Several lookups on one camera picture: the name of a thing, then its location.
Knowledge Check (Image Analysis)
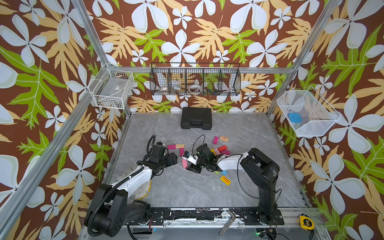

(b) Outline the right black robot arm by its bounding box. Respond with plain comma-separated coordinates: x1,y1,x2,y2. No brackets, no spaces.
183,144,280,224

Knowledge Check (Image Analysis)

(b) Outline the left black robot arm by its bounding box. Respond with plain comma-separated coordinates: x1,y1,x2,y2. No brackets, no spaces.
85,142,178,237

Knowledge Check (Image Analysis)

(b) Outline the magenta block top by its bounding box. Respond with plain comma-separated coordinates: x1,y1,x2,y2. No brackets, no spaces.
213,136,219,145

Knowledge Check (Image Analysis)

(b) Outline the monkey picture wood block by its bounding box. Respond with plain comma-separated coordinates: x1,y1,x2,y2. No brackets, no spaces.
220,136,229,142

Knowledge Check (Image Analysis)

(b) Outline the yellow red striped block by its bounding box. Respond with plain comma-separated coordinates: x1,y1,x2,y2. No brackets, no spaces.
220,176,231,186

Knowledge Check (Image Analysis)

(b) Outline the white work glove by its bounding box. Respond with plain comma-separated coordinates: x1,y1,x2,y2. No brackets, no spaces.
118,171,152,200

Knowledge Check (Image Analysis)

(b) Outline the black plastic tool case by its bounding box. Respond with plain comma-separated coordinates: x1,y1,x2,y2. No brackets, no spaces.
181,107,213,130

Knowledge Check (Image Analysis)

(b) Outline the blue object in basket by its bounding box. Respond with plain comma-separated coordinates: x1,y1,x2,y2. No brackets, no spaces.
288,113,303,124

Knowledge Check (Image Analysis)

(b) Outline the white mesh basket right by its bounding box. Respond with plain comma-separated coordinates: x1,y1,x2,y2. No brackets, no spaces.
277,87,341,138

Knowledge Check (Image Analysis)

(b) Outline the yellow tape measure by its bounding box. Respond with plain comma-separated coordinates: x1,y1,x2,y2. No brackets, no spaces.
299,214,315,231

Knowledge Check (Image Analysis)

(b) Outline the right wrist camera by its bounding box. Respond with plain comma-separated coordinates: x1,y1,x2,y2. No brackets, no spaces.
182,151,199,165

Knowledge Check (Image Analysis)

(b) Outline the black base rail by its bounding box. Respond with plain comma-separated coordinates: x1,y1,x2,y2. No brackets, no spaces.
123,206,285,226

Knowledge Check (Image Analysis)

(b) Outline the grey metal bracket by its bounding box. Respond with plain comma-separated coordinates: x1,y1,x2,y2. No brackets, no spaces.
219,210,237,236

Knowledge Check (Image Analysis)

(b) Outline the black wire basket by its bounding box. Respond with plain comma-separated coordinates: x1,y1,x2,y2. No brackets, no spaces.
149,62,242,96

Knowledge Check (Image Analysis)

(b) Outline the white wire basket left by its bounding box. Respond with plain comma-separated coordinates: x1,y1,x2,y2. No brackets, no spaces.
89,64,135,110

